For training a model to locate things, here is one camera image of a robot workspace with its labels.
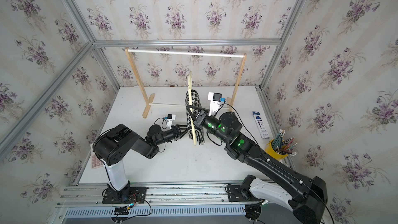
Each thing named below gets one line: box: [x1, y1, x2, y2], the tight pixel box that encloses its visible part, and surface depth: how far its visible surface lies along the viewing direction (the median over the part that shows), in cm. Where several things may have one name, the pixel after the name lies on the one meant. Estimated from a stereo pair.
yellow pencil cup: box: [264, 129, 298, 162], surface depth 79 cm
